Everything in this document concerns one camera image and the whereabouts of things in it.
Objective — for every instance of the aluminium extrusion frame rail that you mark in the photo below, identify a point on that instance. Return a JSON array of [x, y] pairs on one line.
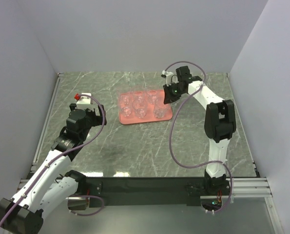
[[33, 167]]

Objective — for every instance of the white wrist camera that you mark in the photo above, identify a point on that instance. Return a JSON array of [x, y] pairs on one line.
[[168, 77], [84, 101]]

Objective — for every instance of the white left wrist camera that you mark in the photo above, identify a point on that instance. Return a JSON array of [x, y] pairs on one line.
[[84, 101]]

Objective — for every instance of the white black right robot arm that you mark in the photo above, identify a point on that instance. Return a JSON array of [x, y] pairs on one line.
[[219, 123]]

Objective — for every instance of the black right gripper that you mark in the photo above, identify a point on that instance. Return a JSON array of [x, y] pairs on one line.
[[168, 99]]

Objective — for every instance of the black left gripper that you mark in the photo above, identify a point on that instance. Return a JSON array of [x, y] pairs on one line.
[[97, 119]]

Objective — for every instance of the clear faceted glass tumbler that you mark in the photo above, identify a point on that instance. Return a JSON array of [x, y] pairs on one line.
[[124, 98], [139, 103], [152, 95], [160, 108], [140, 112], [125, 111]]

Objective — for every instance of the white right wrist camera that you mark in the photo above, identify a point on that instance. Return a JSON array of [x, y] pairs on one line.
[[168, 77]]

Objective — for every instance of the pink rectangular plastic tray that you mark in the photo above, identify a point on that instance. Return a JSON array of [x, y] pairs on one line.
[[132, 119]]

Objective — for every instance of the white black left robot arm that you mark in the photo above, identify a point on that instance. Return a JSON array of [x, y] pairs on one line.
[[25, 211]]

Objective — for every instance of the black front mounting beam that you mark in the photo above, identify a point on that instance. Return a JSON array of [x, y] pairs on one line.
[[128, 191]]

